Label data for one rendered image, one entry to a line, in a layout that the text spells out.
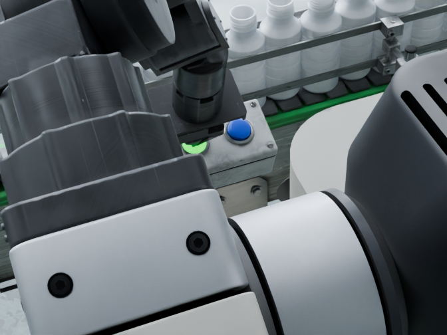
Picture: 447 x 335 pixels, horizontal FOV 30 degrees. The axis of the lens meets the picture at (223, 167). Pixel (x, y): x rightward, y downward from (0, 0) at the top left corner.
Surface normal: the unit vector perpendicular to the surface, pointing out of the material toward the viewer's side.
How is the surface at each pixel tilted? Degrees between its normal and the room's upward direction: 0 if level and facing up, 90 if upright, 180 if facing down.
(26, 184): 56
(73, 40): 36
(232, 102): 20
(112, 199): 30
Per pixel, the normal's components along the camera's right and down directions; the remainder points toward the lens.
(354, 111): -0.05, -0.70
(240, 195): 0.33, 0.66
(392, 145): -0.83, -0.14
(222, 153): 0.07, -0.43
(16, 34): -0.22, -0.16
